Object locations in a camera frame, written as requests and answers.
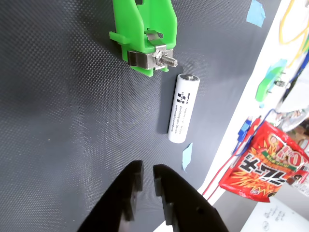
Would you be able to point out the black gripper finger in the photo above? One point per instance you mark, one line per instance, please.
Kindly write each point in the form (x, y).
(190, 210)
(116, 205)

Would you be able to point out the white AA battery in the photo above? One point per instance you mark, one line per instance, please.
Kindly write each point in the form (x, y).
(183, 108)

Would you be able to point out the green plastic battery holder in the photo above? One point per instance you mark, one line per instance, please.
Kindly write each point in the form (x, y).
(154, 19)

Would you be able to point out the small blue tape scrap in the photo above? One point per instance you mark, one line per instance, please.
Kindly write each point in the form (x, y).
(187, 155)

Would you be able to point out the red snack bag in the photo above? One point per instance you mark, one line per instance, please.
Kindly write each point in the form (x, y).
(260, 169)

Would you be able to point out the white paper sheet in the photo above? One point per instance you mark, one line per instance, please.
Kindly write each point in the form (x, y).
(277, 217)

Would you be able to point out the black textured mat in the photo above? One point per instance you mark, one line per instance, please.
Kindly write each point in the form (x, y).
(60, 96)

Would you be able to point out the shiny foil wrapper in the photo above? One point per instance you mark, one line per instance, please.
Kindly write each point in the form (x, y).
(293, 118)

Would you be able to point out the small green plastic part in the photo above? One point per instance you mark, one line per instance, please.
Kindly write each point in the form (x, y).
(264, 89)

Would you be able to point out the blue masking tape piece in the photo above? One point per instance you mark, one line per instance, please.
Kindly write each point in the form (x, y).
(256, 12)

